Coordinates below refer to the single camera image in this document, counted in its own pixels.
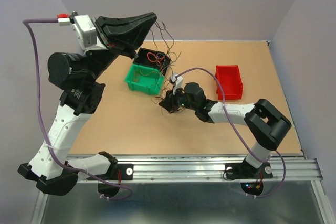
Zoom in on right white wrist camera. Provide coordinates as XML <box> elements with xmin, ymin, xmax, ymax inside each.
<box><xmin>169</xmin><ymin>72</ymin><xmax>183</xmax><ymax>94</ymax></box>

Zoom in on green plastic bin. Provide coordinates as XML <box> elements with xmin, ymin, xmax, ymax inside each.
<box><xmin>124</xmin><ymin>64</ymin><xmax>164</xmax><ymax>95</ymax></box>

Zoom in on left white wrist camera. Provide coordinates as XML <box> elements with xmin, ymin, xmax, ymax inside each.
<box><xmin>73</xmin><ymin>15</ymin><xmax>98</xmax><ymax>51</ymax></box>

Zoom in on grey thin wire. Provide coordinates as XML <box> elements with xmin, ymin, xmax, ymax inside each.
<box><xmin>146</xmin><ymin>20</ymin><xmax>182</xmax><ymax>78</ymax></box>

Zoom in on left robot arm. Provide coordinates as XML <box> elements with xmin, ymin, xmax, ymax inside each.
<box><xmin>18</xmin><ymin>12</ymin><xmax>157</xmax><ymax>201</ymax></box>

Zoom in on aluminium mounting rail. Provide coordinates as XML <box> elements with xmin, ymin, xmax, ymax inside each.
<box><xmin>59</xmin><ymin>40</ymin><xmax>323</xmax><ymax>183</ymax></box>

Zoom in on black plastic bin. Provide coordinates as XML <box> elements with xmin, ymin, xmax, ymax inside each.
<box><xmin>133</xmin><ymin>48</ymin><xmax>171</xmax><ymax>75</ymax></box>

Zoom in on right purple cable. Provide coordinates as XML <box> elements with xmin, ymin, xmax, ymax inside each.
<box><xmin>177</xmin><ymin>67</ymin><xmax>287</xmax><ymax>200</ymax></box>

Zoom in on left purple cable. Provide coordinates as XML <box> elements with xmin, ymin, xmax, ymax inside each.
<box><xmin>23</xmin><ymin>18</ymin><xmax>133</xmax><ymax>201</ymax></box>

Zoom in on orange thin wire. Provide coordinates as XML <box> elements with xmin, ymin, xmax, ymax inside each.
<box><xmin>131</xmin><ymin>68</ymin><xmax>158</xmax><ymax>84</ymax></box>

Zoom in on red plastic bin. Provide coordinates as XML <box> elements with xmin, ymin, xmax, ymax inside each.
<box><xmin>215</xmin><ymin>65</ymin><xmax>243</xmax><ymax>101</ymax></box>

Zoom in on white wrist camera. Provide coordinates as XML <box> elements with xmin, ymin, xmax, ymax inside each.
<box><xmin>73</xmin><ymin>15</ymin><xmax>98</xmax><ymax>51</ymax></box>
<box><xmin>169</xmin><ymin>72</ymin><xmax>183</xmax><ymax>94</ymax></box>

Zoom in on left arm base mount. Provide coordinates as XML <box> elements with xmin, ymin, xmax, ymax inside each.
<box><xmin>97</xmin><ymin>163</ymin><xmax>134</xmax><ymax>197</ymax></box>

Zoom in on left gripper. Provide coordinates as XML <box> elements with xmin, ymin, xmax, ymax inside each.
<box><xmin>83</xmin><ymin>10</ymin><xmax>156</xmax><ymax>82</ymax></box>

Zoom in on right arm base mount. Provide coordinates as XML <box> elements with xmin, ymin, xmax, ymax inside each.
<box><xmin>222</xmin><ymin>161</ymin><xmax>273</xmax><ymax>196</ymax></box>

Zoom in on purple cable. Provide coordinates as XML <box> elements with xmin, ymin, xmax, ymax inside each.
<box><xmin>177</xmin><ymin>67</ymin><xmax>287</xmax><ymax>200</ymax></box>
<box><xmin>23</xmin><ymin>18</ymin><xmax>133</xmax><ymax>201</ymax></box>

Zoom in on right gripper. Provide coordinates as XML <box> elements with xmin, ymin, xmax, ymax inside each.
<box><xmin>158</xmin><ymin>86</ymin><xmax>197</xmax><ymax>112</ymax></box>

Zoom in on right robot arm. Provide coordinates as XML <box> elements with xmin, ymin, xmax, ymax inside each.
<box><xmin>159</xmin><ymin>82</ymin><xmax>292</xmax><ymax>177</ymax></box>

